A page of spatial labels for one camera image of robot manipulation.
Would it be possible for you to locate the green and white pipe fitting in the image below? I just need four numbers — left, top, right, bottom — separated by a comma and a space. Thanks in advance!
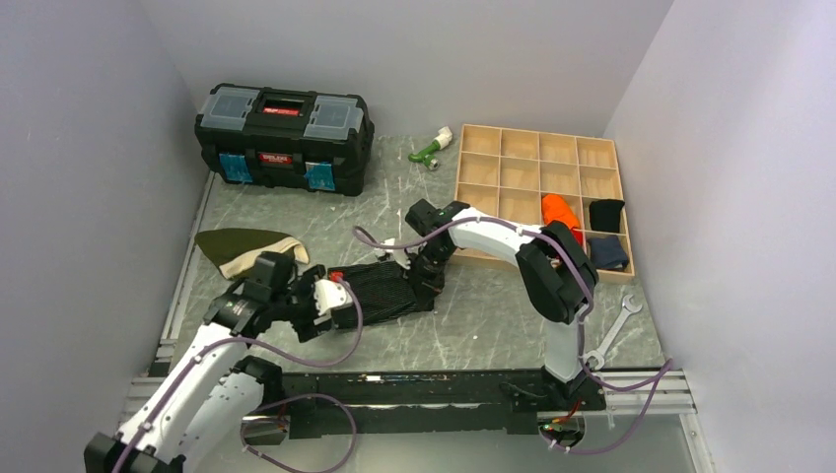
408, 126, 453, 171

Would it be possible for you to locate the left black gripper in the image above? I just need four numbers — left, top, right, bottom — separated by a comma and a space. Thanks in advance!
270, 265, 338, 341

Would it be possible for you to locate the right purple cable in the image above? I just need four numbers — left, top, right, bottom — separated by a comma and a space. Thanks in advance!
352, 216, 674, 457

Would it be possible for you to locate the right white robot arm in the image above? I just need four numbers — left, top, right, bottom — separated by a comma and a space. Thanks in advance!
405, 199, 599, 409

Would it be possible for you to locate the black striped underwear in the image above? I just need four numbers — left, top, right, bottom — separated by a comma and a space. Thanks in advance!
327, 261, 446, 326

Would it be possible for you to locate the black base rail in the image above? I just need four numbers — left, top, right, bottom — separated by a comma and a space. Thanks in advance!
241, 368, 606, 445

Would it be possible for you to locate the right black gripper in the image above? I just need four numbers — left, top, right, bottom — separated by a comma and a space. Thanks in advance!
398, 242, 455, 309

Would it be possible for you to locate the silver wrench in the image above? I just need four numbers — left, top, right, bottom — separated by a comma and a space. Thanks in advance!
583, 295, 643, 371

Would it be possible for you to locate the olive green underwear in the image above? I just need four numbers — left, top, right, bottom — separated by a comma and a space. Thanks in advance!
194, 228, 310, 281

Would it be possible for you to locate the navy blue rolled underwear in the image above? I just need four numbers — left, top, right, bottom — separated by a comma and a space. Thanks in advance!
587, 236, 631, 271

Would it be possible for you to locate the wooden compartment tray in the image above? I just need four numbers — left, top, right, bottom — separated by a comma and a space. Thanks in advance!
453, 124, 633, 256

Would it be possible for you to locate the black plastic toolbox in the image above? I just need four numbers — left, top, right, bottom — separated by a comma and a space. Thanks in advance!
194, 83, 375, 197

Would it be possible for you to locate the aluminium frame rail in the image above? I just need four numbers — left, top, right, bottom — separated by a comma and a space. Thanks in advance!
119, 173, 223, 424

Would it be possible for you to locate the black rolled underwear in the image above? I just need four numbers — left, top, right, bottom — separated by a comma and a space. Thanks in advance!
589, 199, 625, 234

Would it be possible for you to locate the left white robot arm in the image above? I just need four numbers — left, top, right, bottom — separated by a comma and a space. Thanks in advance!
83, 251, 358, 472

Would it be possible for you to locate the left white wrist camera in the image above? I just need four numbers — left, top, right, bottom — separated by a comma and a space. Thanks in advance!
313, 276, 354, 317

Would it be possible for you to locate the orange rolled underwear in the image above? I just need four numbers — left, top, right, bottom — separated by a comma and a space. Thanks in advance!
541, 194, 584, 245

